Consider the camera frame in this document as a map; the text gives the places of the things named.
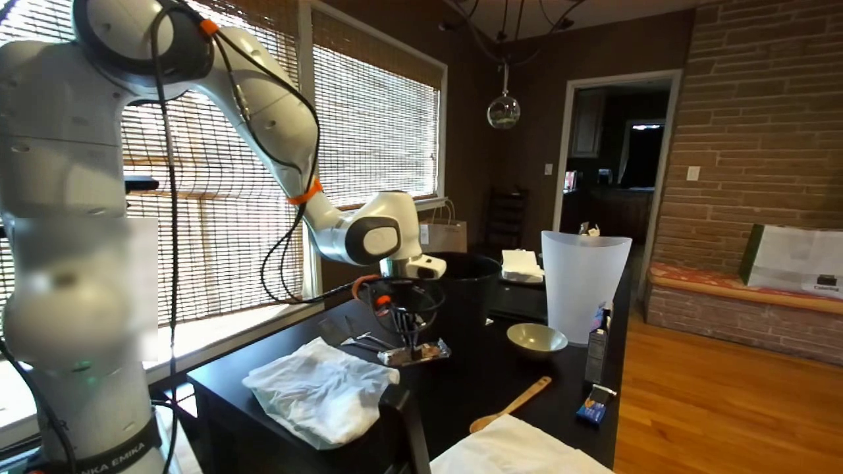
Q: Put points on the spray bottle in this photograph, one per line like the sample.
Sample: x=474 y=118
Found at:
x=596 y=347

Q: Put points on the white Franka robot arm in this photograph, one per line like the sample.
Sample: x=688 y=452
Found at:
x=72 y=316

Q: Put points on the large white cloth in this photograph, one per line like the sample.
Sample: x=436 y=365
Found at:
x=318 y=394

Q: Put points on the white paper bag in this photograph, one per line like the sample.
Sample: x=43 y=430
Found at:
x=795 y=260

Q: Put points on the blue small box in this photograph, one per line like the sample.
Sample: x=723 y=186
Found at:
x=594 y=409

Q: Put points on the green ceramic bowl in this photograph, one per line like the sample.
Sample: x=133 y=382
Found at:
x=536 y=339

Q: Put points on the folded white napkins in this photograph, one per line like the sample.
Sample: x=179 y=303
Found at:
x=519 y=268

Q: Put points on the wooden spoon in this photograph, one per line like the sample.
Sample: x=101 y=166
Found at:
x=522 y=398

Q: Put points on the chocolate bar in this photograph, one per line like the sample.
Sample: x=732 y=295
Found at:
x=417 y=353

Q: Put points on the black plastic bin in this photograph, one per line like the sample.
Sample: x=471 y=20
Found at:
x=461 y=324

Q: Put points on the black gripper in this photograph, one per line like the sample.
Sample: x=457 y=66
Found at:
x=405 y=306

